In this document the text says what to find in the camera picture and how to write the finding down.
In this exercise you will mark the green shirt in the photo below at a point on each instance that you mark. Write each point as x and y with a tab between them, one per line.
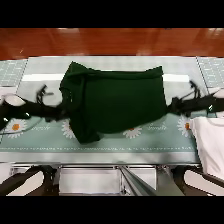
116	100

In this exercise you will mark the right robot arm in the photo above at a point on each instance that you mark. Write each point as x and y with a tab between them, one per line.
200	104

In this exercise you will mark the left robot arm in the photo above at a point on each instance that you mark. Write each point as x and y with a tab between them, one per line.
23	110

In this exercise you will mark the white garment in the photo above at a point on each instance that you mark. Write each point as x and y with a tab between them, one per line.
210	143

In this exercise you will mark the silver frame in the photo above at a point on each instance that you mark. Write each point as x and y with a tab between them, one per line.
140	186

